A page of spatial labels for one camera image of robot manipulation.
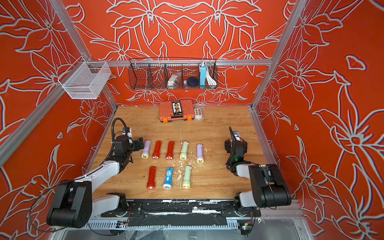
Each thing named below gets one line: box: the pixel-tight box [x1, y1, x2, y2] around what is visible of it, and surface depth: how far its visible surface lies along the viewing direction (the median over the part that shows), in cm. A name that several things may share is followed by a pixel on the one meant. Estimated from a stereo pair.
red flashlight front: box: [147, 166, 156, 190], surface depth 82 cm
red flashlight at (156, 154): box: [152, 140, 162, 160], surface depth 94 cm
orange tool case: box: [159, 99, 195, 123], surface depth 112 cm
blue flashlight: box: [163, 167, 174, 190], surface depth 82 cm
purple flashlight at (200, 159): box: [196, 144, 204, 164], surface depth 92 cm
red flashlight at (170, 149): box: [166, 141, 175, 160], surface depth 94 cm
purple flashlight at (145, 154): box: [141, 139, 151, 159], surface depth 92 cm
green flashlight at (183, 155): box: [179, 141, 189, 161], surface depth 94 cm
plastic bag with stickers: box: [194, 108, 203, 121], surface depth 112 cm
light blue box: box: [200, 66, 207, 90], surface depth 90 cm
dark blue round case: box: [187, 77, 199, 87], surface depth 97 cm
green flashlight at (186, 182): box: [182, 165, 192, 189], surface depth 82 cm
